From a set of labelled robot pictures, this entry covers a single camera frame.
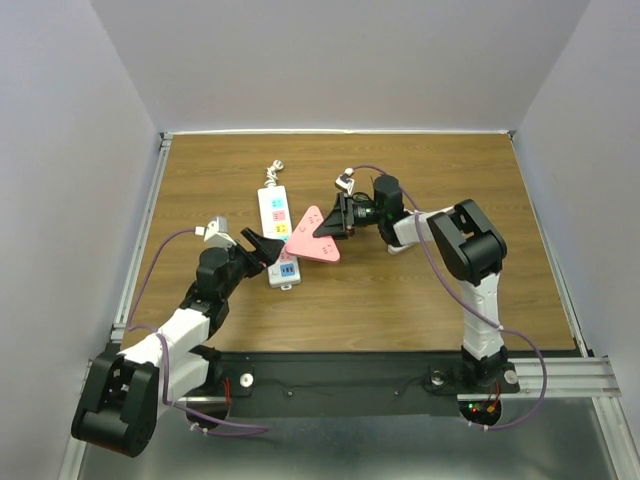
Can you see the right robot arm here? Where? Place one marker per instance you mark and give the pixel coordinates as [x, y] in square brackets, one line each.
[470, 246]

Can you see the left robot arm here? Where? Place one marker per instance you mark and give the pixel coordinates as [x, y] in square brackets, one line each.
[126, 391]

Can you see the white triangular power socket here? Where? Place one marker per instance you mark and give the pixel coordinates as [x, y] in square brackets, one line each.
[397, 250]

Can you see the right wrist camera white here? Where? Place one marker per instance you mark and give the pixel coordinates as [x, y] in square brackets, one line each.
[345, 182]

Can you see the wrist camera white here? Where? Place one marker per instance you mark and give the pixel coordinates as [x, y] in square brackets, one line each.
[215, 234]
[345, 182]

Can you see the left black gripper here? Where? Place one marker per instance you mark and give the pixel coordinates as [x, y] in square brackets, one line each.
[266, 249]

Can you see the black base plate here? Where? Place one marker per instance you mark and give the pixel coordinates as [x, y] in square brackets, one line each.
[256, 385]

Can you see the pink triangular power socket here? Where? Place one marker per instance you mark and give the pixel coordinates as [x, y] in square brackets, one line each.
[302, 242]

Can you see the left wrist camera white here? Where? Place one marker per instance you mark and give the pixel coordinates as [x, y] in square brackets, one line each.
[215, 234]

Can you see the back aluminium rail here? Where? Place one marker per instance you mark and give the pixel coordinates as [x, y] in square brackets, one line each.
[335, 131]

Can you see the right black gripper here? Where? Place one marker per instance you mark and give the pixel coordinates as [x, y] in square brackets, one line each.
[339, 224]

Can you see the white colourful power strip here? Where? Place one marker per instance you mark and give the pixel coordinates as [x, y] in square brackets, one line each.
[276, 224]

